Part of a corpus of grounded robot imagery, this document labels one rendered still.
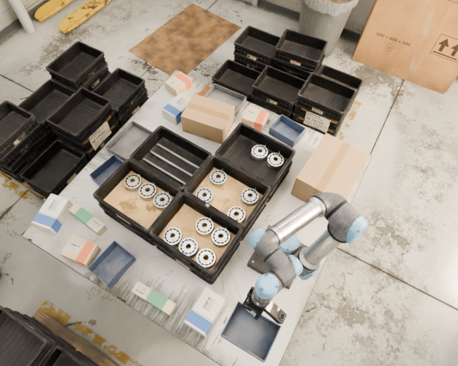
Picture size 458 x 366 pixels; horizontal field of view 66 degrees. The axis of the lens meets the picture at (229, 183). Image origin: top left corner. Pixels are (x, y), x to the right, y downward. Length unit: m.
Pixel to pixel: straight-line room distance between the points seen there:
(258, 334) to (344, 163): 1.14
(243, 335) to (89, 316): 1.50
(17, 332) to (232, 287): 1.24
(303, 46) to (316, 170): 1.65
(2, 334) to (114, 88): 2.02
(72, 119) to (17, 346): 1.62
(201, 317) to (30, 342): 1.00
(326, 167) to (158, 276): 1.15
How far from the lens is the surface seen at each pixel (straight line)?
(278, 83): 3.30
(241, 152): 2.23
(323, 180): 2.12
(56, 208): 2.28
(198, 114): 2.38
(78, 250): 2.14
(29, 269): 3.11
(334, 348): 2.77
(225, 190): 2.08
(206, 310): 1.89
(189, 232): 1.97
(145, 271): 2.07
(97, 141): 2.99
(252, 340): 1.60
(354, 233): 1.51
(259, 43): 3.68
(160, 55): 4.16
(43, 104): 3.42
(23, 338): 2.44
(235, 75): 3.49
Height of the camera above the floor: 2.65
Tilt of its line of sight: 60 degrees down
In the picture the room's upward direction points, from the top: 2 degrees clockwise
